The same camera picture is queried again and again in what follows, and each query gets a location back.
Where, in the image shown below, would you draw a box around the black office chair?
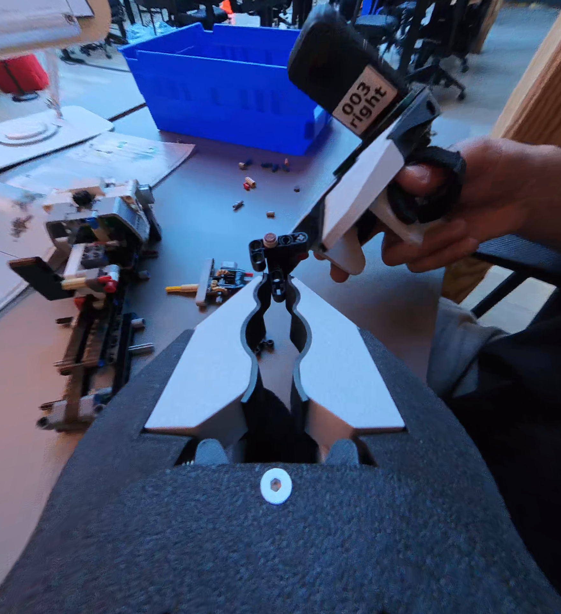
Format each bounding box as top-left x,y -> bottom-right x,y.
175,0 -> 230,27
396,0 -> 468,101

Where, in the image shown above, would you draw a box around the black chair armrest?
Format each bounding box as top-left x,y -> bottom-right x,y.
470,235 -> 561,319

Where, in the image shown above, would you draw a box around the red bag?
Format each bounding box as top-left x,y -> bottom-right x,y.
0,54 -> 50,96

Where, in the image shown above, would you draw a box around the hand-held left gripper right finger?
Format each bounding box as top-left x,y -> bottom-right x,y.
289,277 -> 406,444

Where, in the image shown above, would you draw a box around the grey lego truck model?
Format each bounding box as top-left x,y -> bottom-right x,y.
8,178 -> 162,310

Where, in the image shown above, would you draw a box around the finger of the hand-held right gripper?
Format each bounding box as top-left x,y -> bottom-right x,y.
292,129 -> 407,255
326,225 -> 368,276

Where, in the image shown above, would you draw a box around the black lego beam assembly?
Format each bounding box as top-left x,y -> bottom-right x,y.
249,232 -> 310,304

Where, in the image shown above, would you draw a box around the person's dark clothing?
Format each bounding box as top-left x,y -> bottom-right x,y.
446,283 -> 561,614

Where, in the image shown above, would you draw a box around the scattered small lego pieces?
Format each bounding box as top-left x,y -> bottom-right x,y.
231,157 -> 302,220

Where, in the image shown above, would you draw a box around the wooden post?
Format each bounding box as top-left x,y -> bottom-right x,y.
441,0 -> 561,304

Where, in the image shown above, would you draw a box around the person's right hand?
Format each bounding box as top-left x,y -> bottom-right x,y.
313,138 -> 550,284

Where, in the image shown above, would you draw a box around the lego instruction booklet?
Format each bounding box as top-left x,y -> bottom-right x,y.
2,132 -> 196,193

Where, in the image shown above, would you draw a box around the person's grey trouser leg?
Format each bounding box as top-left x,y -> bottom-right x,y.
427,297 -> 509,399

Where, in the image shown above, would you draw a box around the blue plastic bin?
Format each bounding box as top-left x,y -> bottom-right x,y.
118,22 -> 333,157

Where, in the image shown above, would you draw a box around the long black lego chassis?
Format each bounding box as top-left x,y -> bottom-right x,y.
36,297 -> 155,431

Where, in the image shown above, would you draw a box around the task sheet in acrylic stand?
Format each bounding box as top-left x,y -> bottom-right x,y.
0,0 -> 114,178

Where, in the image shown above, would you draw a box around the small lego subassembly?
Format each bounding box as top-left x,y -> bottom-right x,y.
165,258 -> 254,308

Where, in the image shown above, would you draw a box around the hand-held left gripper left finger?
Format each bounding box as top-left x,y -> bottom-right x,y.
144,275 -> 263,444

